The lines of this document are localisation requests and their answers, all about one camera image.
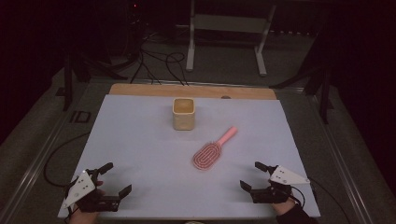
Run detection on black floor stand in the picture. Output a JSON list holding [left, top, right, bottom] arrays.
[[55, 46, 129, 112], [269, 31, 335, 125]]

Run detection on pink hairbrush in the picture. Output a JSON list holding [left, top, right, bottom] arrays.
[[191, 125, 239, 172]]

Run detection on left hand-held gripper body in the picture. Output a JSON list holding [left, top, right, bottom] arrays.
[[62, 169, 121, 215]]

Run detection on white metal stand frame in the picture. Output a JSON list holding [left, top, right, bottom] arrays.
[[185, 0, 277, 77]]

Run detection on dark equipment with red light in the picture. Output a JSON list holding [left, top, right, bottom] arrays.
[[122, 0, 149, 60]]

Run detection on metal floor rail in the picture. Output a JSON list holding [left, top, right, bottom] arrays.
[[0, 83, 94, 224], [306, 90, 376, 224]]

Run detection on tangled black floor cables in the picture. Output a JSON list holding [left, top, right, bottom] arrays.
[[129, 29, 191, 87]]

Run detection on long black floor cable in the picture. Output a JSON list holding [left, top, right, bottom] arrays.
[[307, 176, 352, 224], [43, 132, 92, 189]]

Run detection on person's left hand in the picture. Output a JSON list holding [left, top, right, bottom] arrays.
[[68, 181, 106, 224]]

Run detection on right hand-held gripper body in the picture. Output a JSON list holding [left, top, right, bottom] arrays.
[[249, 164, 311, 205]]

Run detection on beige square wooden cup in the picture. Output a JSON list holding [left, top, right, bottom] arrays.
[[172, 97, 196, 132]]

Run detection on right hand-held gripper black cable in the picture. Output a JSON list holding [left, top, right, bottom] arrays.
[[288, 185, 307, 208]]

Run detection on person's right hand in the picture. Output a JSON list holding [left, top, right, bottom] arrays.
[[269, 197, 297, 217]]

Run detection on white table cover sheet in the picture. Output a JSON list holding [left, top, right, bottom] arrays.
[[57, 93, 322, 220]]

